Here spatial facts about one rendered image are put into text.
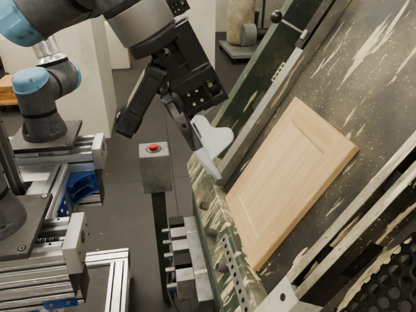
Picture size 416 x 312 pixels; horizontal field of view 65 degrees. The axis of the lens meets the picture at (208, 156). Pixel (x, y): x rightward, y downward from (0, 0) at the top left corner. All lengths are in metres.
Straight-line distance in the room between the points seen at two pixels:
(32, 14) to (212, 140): 0.26
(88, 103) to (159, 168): 2.21
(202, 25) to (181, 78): 4.33
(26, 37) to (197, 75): 0.21
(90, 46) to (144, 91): 2.84
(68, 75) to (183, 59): 0.93
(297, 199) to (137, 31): 0.58
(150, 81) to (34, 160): 0.95
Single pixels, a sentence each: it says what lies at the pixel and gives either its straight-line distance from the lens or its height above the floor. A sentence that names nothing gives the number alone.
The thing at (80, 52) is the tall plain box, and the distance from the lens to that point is 3.31.
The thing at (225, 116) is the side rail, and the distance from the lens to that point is 1.33.
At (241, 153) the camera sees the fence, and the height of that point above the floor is 1.01.
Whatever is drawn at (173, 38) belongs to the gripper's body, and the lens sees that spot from 0.43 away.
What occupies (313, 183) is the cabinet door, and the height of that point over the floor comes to 1.13.
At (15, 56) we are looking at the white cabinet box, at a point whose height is 0.49.
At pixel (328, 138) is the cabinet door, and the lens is 0.84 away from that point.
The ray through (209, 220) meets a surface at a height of 0.84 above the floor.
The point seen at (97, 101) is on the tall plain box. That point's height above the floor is 0.41.
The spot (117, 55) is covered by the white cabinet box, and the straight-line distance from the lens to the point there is 6.03.
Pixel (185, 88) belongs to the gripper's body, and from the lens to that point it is 0.43.
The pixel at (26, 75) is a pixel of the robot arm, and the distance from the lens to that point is 1.27.
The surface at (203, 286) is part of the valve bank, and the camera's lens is 1.06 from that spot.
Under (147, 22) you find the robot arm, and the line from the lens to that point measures 0.41.
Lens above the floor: 1.58
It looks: 31 degrees down
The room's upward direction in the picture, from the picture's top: straight up
